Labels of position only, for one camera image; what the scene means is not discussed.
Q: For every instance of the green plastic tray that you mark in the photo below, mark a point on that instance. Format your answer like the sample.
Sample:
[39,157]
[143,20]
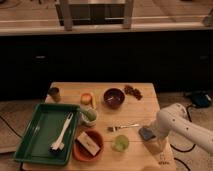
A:
[43,130]

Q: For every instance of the small dark can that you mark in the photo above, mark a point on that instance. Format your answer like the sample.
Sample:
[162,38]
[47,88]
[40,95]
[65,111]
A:
[54,93]

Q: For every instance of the white dish brush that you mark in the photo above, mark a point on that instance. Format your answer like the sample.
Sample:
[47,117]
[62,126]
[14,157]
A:
[58,144]

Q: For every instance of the orange fruit toy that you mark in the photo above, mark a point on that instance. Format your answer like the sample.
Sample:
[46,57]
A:
[86,98]

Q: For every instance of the dark blue bag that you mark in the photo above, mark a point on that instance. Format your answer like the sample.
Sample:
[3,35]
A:
[200,99]

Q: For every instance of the white mug with green item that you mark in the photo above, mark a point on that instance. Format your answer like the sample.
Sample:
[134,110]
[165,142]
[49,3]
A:
[89,116]

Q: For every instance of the yellow banana toy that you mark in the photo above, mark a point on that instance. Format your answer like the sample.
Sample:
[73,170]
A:
[94,106]

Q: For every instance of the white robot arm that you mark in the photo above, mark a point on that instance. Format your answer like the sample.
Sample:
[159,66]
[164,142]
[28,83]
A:
[171,119]

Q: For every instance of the white stool frame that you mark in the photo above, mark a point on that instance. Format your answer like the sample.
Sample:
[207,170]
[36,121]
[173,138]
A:
[94,12]

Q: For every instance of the purple bowl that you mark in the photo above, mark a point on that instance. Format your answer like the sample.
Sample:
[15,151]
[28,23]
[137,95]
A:
[113,98]

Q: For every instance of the orange bowl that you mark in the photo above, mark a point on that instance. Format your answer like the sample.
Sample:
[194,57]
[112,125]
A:
[81,154]

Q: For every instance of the metal fork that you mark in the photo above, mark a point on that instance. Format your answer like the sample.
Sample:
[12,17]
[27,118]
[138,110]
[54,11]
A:
[116,128]

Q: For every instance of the green plastic cup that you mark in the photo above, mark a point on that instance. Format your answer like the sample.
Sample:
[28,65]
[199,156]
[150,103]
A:
[120,143]

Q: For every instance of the brown dried fruit pile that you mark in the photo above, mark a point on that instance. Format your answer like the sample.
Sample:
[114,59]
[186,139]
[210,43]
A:
[129,90]

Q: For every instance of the wooden block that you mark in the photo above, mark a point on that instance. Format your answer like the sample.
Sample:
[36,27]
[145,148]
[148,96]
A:
[87,142]

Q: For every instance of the blue sponge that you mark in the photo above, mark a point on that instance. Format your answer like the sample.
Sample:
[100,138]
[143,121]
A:
[146,134]

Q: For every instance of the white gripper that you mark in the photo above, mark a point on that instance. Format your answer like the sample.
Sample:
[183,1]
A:
[161,132]

